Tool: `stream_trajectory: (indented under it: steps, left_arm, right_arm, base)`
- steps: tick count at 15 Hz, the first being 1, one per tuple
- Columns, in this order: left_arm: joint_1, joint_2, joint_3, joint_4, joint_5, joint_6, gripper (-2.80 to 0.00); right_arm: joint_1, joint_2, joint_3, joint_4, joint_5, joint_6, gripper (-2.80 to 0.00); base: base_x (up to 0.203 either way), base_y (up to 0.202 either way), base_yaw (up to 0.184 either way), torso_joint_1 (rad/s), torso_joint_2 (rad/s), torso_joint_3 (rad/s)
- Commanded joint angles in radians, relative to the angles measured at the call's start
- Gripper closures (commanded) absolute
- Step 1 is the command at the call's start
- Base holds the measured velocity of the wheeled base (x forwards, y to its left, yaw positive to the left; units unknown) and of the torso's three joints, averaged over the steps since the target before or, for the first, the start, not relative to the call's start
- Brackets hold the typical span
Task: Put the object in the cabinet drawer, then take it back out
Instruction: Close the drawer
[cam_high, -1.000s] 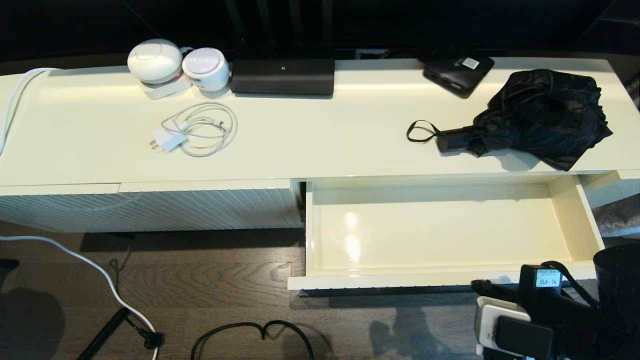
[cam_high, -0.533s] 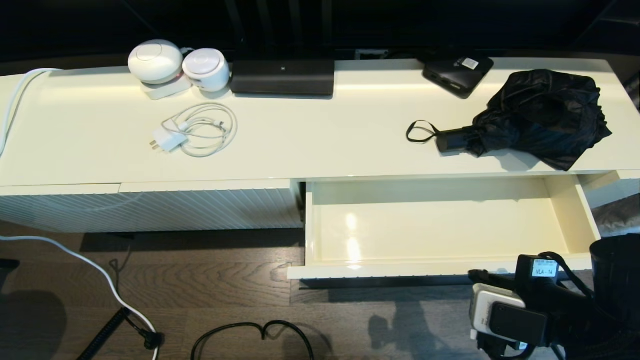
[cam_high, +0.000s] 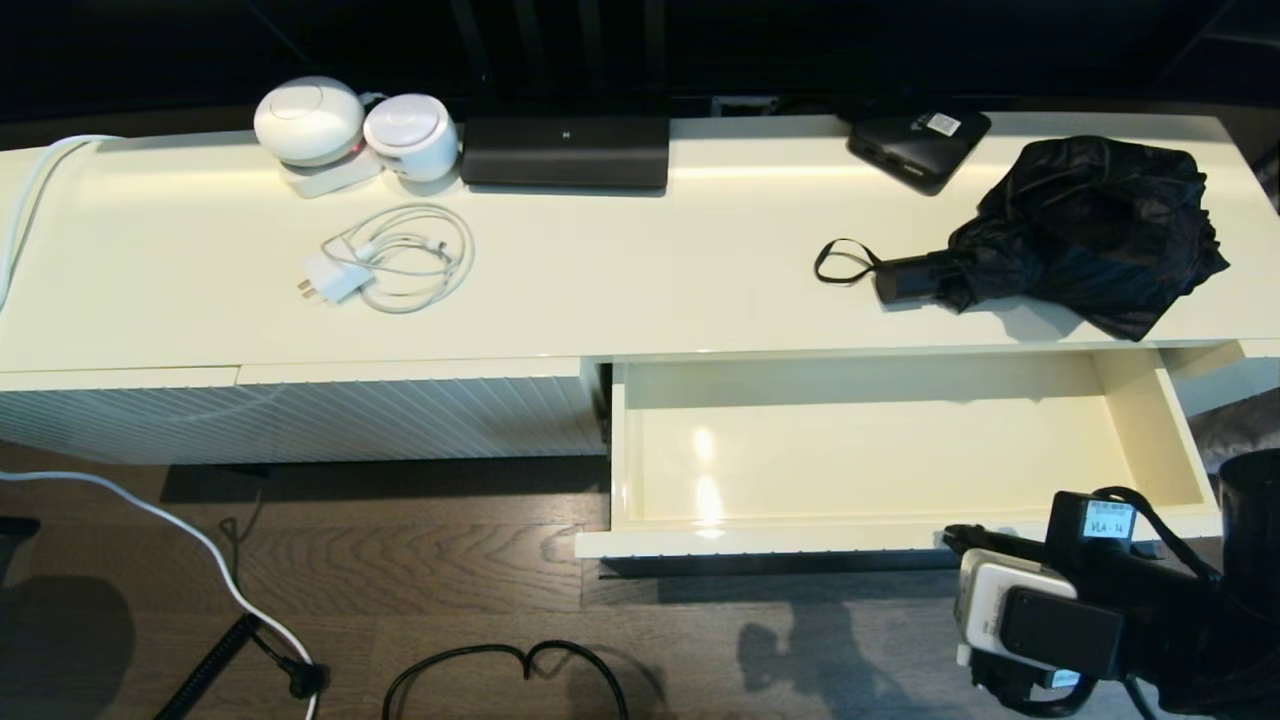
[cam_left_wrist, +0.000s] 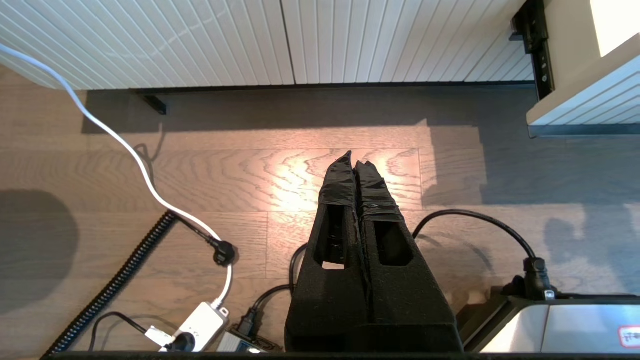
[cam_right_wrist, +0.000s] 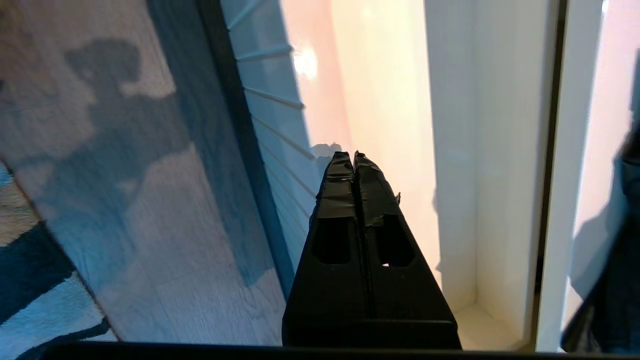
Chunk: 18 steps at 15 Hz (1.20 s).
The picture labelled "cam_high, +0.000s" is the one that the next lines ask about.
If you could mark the white fluted cabinet front panel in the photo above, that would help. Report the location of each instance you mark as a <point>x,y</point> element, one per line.
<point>420,413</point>

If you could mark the white charger plug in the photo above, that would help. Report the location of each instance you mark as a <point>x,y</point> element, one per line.
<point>335,277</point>

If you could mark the black flat rectangular box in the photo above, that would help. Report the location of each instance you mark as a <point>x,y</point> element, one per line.
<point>565,154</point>

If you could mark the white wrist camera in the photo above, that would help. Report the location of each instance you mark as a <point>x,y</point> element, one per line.
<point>990,610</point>

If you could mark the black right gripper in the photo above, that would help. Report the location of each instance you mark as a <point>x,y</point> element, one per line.
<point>1150,600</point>

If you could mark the black folding umbrella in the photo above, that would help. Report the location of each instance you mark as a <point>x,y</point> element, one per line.
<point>1090,220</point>

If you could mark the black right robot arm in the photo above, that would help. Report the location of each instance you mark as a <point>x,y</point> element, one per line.
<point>1250,560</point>

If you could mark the small white round device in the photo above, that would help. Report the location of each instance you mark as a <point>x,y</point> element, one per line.
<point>411,135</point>

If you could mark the white fluted drawer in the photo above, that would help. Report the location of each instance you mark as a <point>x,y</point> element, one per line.
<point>850,450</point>

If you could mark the white flat base box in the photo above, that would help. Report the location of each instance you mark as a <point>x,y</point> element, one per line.
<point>330,181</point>

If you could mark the grey white patterned rug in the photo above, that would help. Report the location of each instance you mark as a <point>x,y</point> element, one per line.
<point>1240,430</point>

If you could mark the wall outlet plate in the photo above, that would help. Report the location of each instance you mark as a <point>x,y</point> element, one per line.
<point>745,104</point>

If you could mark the black set-top box with label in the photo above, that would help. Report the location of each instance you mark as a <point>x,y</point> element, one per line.
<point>912,148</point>

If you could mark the white tv cabinet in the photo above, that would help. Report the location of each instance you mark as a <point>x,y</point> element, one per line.
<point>650,270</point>

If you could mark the large white round device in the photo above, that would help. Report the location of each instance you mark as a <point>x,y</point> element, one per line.
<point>309,120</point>

